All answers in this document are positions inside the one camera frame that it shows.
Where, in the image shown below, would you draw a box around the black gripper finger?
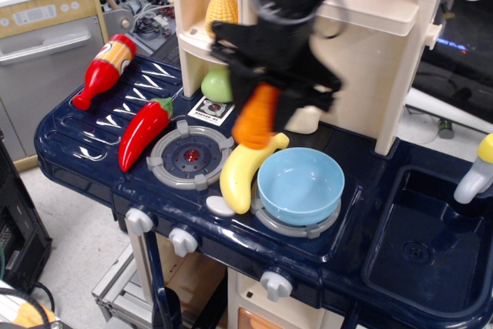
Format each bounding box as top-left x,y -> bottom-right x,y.
229,62 -> 266,112
273,85 -> 334,132

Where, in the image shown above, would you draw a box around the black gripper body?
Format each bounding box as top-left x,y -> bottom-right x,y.
211,17 -> 342,92

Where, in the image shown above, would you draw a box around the orange toy carrot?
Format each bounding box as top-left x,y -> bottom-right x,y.
232,83 -> 280,149

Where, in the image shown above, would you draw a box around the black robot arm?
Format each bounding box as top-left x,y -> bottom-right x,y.
211,0 -> 341,133

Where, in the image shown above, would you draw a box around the light blue plastic bowl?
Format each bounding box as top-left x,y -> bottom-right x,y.
257,147 -> 345,226

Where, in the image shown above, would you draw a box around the cream toy detergent jug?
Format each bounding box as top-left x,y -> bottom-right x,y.
284,106 -> 322,134

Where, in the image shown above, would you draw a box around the green toy pear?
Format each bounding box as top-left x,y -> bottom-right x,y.
201,69 -> 233,103

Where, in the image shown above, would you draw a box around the yellow toy corn cob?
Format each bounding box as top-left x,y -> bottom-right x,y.
205,0 -> 239,38

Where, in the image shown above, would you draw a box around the cream toy kitchen shelf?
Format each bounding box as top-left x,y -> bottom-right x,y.
174,0 -> 441,155

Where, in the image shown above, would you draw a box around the grey left stove burner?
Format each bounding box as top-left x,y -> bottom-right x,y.
146,120 -> 234,191

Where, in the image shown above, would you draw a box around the grey stove burner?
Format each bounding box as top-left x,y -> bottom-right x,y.
250,190 -> 341,239
146,120 -> 234,191

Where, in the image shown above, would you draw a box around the yellow toy banana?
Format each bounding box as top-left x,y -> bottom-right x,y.
220,133 -> 290,214

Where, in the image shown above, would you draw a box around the red toy chili pepper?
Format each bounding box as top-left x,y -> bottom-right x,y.
119,97 -> 173,172

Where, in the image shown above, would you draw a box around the grey oval button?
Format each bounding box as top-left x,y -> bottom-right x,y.
206,196 -> 236,217

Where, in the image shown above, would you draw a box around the red toy ketchup bottle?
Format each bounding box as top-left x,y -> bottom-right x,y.
72,34 -> 137,110

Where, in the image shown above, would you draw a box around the grey right stove burner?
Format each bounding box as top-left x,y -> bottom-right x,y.
250,190 -> 341,239

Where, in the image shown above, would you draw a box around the green can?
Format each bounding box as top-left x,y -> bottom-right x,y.
438,119 -> 454,139

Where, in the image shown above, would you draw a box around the navy toy kitchen counter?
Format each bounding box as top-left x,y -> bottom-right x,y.
35,56 -> 492,328

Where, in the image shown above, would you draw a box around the grey middle stove knob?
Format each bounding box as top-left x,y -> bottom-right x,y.
169,227 -> 199,257

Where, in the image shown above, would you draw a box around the grey stove knob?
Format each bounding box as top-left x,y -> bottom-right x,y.
125,208 -> 154,237
169,227 -> 199,257
260,271 -> 293,302

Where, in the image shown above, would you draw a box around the grey left stove knob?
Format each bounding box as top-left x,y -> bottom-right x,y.
125,208 -> 154,237

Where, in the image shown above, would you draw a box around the grey right stove knob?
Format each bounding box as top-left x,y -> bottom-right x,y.
260,271 -> 293,302

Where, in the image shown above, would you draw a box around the wooden toy dishwasher cabinet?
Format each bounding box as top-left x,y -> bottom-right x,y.
1,0 -> 132,171

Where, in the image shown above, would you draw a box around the grey yellow toy faucet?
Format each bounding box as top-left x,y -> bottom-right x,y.
454,133 -> 492,204

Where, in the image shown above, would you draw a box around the black computer case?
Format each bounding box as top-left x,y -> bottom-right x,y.
1,145 -> 52,293

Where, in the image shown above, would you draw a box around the aluminium extrusion frame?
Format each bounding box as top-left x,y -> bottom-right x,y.
92,244 -> 153,328

